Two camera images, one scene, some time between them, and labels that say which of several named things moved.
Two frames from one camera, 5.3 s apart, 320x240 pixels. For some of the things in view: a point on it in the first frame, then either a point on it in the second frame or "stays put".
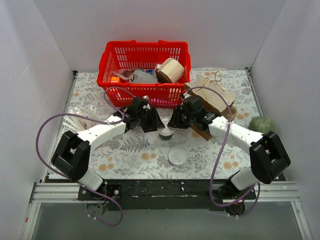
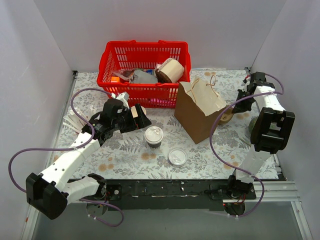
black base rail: [167, 194] stays put
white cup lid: [166, 131] -> [153, 135]
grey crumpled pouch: [142, 77] stays put
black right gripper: [182, 118] -> [244, 97]
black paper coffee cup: [165, 137] -> [154, 146]
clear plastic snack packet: [126, 74] stays put
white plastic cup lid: [177, 156] stays put
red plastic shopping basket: [130, 70] stays put
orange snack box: [115, 79] stays put
